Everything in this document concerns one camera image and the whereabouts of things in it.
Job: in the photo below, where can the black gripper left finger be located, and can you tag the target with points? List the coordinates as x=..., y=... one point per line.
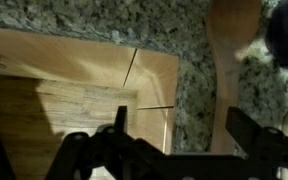
x=110, y=156

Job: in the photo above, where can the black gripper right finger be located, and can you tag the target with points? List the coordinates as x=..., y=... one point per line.
x=277, y=150

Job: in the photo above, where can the wooden spoon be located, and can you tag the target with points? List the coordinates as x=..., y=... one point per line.
x=227, y=83

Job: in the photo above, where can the wooden drawer cabinet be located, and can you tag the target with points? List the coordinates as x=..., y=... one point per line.
x=157, y=86

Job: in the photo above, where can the wooden drawer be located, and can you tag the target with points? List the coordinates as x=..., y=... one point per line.
x=67, y=63

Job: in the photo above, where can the dark glass bottle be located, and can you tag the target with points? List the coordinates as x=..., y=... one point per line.
x=287, y=33

